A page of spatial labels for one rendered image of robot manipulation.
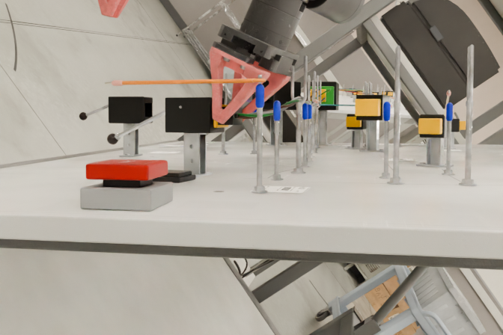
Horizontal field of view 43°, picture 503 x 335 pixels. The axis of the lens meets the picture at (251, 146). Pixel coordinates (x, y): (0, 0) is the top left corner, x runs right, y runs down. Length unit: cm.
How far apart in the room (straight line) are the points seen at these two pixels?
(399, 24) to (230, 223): 135
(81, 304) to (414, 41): 111
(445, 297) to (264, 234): 428
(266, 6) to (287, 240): 33
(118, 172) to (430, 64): 133
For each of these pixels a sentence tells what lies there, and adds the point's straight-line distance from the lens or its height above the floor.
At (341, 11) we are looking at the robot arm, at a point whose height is 133.
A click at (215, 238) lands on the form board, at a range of 43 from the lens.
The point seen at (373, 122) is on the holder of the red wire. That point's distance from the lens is 125.
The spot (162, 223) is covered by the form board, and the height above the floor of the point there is 114.
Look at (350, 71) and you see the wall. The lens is 826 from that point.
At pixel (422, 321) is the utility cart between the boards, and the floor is 82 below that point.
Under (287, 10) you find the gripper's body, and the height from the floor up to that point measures 128.
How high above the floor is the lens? 129
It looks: 10 degrees down
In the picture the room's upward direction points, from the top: 55 degrees clockwise
